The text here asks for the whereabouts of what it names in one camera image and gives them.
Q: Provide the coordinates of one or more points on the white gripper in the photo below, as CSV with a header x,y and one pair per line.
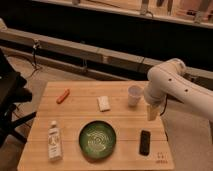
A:
x,y
154,99

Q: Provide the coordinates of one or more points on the white sponge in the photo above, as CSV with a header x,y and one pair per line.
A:
x,y
103,103

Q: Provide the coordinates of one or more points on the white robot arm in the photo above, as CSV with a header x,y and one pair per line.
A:
x,y
167,78

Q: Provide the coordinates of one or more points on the green ceramic plate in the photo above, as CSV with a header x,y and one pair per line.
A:
x,y
97,140

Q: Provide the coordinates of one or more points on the black remote control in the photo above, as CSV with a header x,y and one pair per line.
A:
x,y
145,143

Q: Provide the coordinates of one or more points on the orange carrot toy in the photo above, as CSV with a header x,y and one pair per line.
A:
x,y
62,97

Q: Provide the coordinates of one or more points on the white plastic bottle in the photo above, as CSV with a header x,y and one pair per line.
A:
x,y
54,142

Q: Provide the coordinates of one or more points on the black chair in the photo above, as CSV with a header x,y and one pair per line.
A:
x,y
12,90

